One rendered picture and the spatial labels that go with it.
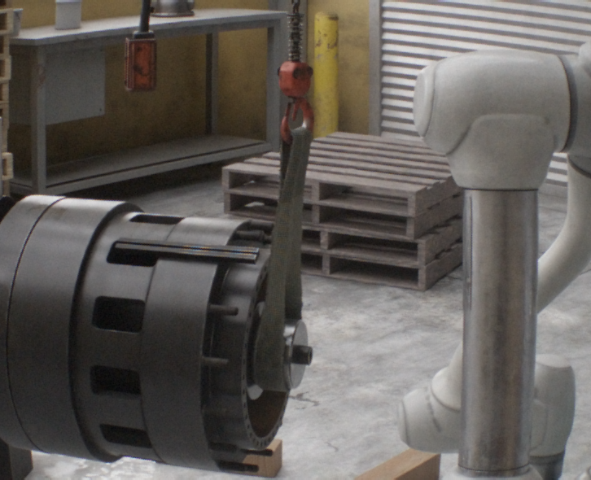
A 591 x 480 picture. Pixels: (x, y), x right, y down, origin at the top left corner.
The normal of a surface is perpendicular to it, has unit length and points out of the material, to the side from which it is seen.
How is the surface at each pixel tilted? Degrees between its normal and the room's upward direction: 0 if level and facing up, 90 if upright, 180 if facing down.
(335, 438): 0
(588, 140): 121
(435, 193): 90
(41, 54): 90
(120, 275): 45
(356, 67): 90
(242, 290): 37
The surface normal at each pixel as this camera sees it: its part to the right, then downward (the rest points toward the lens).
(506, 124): 0.07, 0.18
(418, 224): 0.87, 0.13
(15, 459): 0.98, 0.05
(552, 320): 0.00, -0.97
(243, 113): 0.74, 0.18
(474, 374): -0.75, 0.07
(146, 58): 0.28, 0.25
